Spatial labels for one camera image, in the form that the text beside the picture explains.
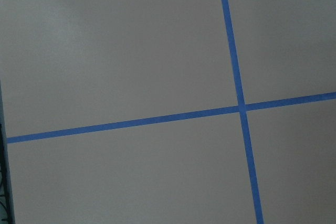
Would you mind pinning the crossing blue tape strip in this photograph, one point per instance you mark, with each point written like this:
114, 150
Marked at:
173, 117

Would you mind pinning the long blue tape strip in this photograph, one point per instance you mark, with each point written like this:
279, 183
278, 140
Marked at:
242, 112

